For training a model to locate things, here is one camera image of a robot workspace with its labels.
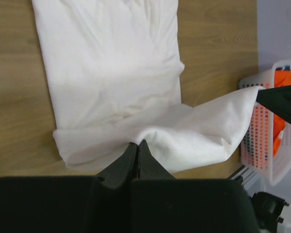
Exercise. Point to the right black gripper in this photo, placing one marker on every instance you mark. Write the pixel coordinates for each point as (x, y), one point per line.
(277, 100)

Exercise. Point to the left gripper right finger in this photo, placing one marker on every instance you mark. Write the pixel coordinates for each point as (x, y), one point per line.
(188, 205)

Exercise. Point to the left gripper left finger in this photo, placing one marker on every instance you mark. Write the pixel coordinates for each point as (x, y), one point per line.
(70, 204)

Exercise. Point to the white t shirt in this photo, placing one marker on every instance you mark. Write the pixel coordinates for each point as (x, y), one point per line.
(113, 69)

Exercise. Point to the orange t shirt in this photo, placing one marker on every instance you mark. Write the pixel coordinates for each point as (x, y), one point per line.
(282, 78)

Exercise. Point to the white plastic basket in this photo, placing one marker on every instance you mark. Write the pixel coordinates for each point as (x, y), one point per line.
(257, 144)

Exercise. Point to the aluminium frame rail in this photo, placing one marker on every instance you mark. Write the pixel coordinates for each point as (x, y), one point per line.
(250, 180)

